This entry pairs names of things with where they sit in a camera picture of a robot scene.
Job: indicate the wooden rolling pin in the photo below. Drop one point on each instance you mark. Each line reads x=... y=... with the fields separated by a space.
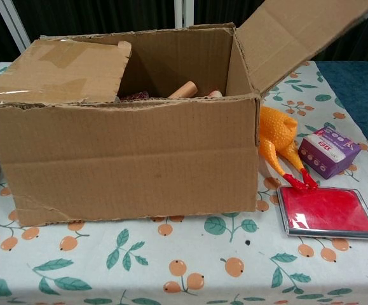
x=183 y=89

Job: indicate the orange rubber chicken toy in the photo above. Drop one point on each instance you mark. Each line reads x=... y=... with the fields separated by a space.
x=274 y=130

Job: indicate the white metal frame post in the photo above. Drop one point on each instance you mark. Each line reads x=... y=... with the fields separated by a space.
x=12 y=25
x=187 y=12

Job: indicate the pink patterned gift box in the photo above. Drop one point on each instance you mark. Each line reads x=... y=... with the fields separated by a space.
x=136 y=95

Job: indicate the red ink pad case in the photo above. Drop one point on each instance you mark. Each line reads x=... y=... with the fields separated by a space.
x=326 y=211

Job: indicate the large cardboard box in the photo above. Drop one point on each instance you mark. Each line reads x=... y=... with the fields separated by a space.
x=123 y=159

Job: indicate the pink white plush toy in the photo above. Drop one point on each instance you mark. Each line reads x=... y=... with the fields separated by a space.
x=213 y=93

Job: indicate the floral print tablecloth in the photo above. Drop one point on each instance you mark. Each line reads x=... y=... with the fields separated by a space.
x=183 y=263

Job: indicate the purple tissue pack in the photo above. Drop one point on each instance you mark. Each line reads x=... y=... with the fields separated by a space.
x=328 y=152

